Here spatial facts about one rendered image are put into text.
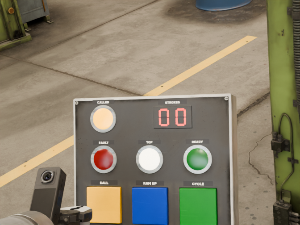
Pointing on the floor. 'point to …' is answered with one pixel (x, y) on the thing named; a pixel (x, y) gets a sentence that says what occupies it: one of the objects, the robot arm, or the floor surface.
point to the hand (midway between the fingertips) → (84, 208)
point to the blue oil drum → (220, 4)
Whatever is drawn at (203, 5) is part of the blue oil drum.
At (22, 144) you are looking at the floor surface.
